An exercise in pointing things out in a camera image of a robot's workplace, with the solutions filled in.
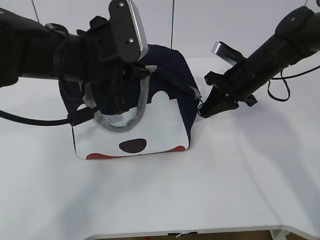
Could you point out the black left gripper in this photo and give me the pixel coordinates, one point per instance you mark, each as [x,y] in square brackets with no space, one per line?
[105,69]

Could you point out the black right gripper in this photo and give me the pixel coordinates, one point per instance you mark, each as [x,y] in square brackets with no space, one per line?
[230,88]

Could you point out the navy blue lunch bag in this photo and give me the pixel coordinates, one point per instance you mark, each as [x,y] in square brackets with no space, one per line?
[160,112]

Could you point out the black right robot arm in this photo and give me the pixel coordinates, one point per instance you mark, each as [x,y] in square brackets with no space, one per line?
[296,37]

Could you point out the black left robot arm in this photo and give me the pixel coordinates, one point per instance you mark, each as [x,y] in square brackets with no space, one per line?
[30,49]

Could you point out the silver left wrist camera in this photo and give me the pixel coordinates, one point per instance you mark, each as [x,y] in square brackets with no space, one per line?
[127,30]

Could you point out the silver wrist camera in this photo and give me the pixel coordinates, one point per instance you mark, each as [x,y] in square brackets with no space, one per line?
[227,53]
[127,30]

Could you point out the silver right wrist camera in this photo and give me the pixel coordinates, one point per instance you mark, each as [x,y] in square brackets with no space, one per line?
[227,53]

